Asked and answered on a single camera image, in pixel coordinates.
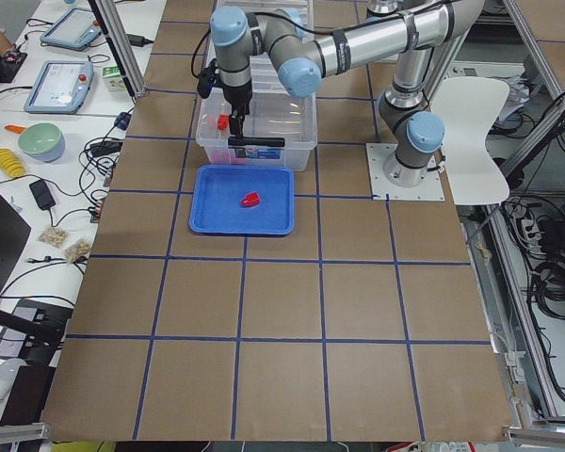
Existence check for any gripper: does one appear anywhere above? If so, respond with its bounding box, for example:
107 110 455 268
219 70 252 137

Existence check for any clear plastic box lid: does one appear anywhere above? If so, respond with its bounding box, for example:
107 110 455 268
216 1 322 98

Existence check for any red block lone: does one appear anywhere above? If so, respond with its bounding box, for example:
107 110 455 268
240 191 261 208

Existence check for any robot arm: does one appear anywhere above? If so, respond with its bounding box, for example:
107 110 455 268
365 0 399 23
197 1 483 187

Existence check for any red block far centre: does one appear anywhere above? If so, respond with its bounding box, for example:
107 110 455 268
217 114 230 131

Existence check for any clear plastic storage box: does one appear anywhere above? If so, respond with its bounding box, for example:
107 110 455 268
196 89 317 171

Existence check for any red block cluster lower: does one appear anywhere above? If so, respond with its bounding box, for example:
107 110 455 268
208 150 246 165

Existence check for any blue plastic tray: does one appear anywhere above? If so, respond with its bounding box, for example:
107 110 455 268
188 165 295 235

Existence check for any green carton box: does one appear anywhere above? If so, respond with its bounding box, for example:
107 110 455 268
101 66 126 92

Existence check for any teach pendant near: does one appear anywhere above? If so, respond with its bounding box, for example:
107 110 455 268
24 60 94 114

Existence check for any teach pendant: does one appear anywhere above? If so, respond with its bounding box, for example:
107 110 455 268
24 60 94 114
40 8 102 51

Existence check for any teach pendant far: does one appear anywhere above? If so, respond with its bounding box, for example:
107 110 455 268
40 8 102 51

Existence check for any green blue bowl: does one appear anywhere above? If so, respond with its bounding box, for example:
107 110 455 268
18 122 65 163

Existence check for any snack bag right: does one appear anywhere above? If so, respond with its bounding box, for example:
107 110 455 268
64 238 91 264

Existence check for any snack bag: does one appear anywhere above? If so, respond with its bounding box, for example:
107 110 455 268
38 226 69 249
64 238 91 264

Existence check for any black power adapter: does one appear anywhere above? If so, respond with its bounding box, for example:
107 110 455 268
29 179 56 211

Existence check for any snack bag left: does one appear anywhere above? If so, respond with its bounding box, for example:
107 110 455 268
38 226 69 249

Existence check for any toy carrot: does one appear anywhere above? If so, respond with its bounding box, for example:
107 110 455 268
5 124 26 134

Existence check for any white plastic chair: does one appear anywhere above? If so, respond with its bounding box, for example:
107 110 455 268
431 76 509 205

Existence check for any yellow toy corn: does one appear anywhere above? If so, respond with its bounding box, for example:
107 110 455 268
0 148 25 179

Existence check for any black box latch handle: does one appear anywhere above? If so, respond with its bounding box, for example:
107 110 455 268
227 136 285 148

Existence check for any aluminium frame post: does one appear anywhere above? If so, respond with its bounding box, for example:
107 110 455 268
89 0 146 99

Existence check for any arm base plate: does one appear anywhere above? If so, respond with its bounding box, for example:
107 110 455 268
366 143 444 202

